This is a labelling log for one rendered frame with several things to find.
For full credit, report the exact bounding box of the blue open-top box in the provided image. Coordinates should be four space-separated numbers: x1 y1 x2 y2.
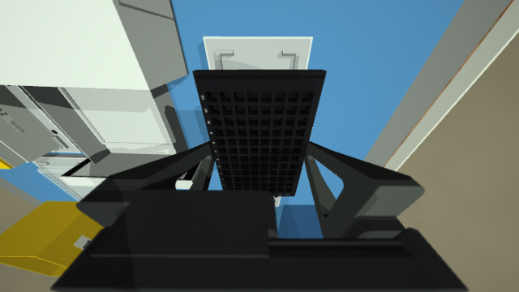
277 204 323 238

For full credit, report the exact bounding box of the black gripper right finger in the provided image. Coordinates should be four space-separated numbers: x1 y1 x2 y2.
304 141 425 238

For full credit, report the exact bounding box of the blue bench mat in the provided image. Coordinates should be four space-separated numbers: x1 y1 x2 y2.
0 0 465 203

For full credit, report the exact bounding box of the yellow open-top bin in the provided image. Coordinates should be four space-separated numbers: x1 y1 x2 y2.
0 201 104 277

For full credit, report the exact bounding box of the white rectangular plate with two black slots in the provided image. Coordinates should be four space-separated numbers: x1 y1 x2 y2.
203 36 313 70

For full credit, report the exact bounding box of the black multi-well plate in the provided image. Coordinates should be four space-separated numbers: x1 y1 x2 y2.
192 70 327 196

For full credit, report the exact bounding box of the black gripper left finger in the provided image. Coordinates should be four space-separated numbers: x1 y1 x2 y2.
94 141 215 190

